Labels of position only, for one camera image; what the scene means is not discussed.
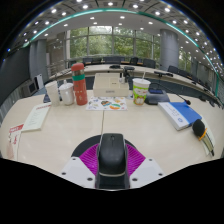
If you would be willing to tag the grey microwave-like appliance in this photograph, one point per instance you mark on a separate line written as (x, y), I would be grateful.
(28, 88)

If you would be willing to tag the printed drink cup with straw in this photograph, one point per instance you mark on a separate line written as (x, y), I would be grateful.
(140, 91)

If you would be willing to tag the black handheld microphone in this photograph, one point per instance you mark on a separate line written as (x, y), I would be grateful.
(199, 128)

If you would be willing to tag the long curved conference desk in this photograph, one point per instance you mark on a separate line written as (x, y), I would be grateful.
(100, 69)

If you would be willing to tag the black computer mouse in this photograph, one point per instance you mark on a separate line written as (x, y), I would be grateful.
(111, 156)

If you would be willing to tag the small black desk device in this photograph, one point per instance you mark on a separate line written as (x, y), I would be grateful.
(46, 98)

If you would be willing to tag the white lidded mug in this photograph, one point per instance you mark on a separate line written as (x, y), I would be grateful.
(66, 94)

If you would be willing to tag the red and white booklet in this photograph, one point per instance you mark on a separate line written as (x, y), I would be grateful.
(15, 138)

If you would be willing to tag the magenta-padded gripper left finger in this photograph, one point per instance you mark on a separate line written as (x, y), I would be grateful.
(85, 163)

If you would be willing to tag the red drink bottle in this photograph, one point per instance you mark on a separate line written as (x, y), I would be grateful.
(79, 85)

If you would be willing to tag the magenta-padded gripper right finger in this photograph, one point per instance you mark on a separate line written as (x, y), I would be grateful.
(136, 163)

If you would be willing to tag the white paper cup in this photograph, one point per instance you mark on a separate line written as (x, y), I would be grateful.
(52, 94)

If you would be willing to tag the ceiling lights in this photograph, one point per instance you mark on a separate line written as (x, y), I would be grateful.
(85, 6)

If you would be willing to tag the white floor-standing unit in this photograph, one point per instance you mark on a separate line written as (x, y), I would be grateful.
(40, 81)

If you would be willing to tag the row of dark chairs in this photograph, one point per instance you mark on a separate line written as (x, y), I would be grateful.
(149, 63)

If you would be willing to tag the blue-covered book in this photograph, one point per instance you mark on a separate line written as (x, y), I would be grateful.
(180, 114)

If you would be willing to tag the black conference console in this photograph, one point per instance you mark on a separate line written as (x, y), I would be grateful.
(156, 97)

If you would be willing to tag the black gooseneck microphone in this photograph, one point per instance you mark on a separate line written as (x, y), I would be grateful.
(187, 101)

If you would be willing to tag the white cardboard box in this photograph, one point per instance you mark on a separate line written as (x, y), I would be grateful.
(110, 85)

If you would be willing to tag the colourful sticker sheet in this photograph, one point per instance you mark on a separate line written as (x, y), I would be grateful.
(106, 103)

